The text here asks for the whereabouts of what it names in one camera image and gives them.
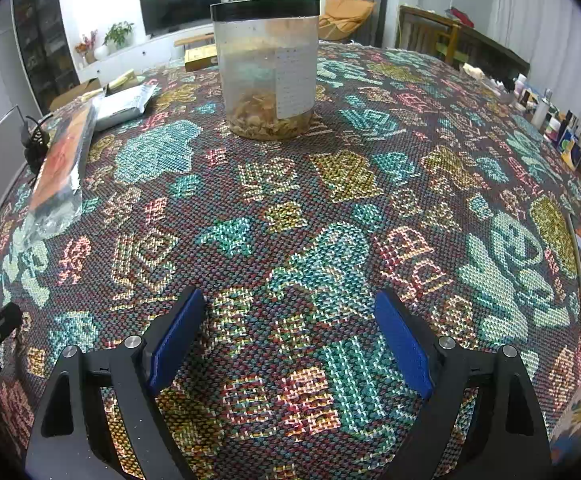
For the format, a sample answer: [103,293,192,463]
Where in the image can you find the black lace hair accessory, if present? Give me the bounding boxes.
[20,112,54,173]

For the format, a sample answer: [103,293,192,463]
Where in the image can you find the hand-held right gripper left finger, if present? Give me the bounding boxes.
[24,286,207,480]

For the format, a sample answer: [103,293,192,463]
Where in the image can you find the row of small bottles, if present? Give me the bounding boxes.
[510,72,581,186]

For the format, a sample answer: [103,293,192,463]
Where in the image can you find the black television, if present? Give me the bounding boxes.
[139,0,221,38]

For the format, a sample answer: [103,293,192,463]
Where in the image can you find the green leafy potted plant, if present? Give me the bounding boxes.
[104,21,135,51]

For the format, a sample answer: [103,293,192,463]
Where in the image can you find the red flowers in white vase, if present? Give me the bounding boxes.
[75,30,109,65]

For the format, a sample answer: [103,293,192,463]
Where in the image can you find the yellow box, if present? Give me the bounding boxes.
[184,45,218,72]

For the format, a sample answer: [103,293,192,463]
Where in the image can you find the clear plastic jar black lid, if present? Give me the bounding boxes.
[210,0,321,141]

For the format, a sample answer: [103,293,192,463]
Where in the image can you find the orange lounge chair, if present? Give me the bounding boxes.
[317,0,376,43]

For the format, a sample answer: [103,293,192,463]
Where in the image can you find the white tv cabinet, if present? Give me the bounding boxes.
[84,25,216,86]

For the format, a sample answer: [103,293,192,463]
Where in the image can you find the patterned woven tablecloth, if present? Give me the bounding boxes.
[0,40,581,480]

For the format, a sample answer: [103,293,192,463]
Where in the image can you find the dark glass display cabinet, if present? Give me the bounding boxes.
[13,0,81,116]

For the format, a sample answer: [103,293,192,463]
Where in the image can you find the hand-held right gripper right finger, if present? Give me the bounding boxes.
[374,289,553,480]

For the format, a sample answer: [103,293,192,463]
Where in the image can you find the wooden side table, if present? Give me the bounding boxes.
[174,32,215,50]

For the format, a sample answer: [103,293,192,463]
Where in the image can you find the white plastic package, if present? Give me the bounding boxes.
[93,82,161,132]

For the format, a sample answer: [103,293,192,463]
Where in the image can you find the dark wooden chair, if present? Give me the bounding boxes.
[397,5,531,92]

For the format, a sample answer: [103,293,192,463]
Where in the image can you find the clear bag with orange item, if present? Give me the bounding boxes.
[13,95,106,241]

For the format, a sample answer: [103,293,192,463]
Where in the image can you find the grey curtain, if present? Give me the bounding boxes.
[355,0,389,46]

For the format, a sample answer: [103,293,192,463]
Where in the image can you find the cardboard box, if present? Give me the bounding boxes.
[50,77,102,111]

